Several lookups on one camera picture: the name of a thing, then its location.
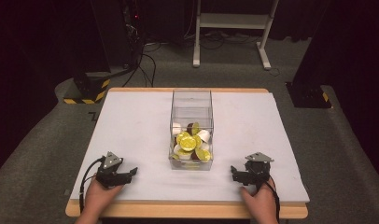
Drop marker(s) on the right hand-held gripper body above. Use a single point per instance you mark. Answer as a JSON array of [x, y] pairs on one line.
[[259, 172]]

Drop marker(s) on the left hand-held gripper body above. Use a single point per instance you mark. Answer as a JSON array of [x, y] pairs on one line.
[[107, 174]]

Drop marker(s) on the person's left hand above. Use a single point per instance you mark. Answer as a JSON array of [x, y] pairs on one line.
[[99, 196]]

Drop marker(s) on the person's right hand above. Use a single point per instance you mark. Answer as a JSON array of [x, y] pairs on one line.
[[260, 202]]

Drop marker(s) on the white foam mat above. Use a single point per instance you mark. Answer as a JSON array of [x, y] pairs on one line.
[[141, 130]]

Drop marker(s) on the pile of yellow-lid coffee capsules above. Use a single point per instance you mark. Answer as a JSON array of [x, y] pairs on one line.
[[188, 143]]

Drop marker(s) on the wooden table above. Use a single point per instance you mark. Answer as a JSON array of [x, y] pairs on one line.
[[184, 211]]

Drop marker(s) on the clear plastic box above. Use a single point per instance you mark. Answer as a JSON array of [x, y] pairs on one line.
[[191, 105]]

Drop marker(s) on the black yellow striped stand base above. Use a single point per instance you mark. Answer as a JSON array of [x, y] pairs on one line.
[[91, 93]]

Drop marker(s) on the dark curtain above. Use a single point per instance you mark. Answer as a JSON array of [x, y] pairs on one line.
[[32, 62], [349, 46]]

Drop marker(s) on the dark equipment rack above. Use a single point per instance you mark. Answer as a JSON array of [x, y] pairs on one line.
[[133, 34]]

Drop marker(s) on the white metal stand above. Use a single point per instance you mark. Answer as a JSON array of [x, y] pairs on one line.
[[232, 20]]

